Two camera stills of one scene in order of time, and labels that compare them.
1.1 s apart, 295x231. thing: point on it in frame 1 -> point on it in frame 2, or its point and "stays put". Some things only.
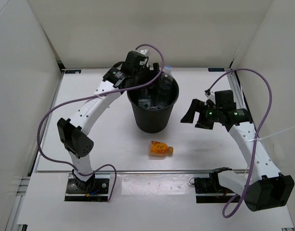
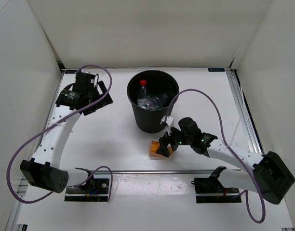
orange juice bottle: x=160 y=149 stays put
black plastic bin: x=153 y=105 stays put
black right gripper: x=195 y=106 -> x=164 y=142
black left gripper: x=145 y=69 -> x=106 y=101
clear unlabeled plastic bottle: x=166 y=87 -> x=157 y=100
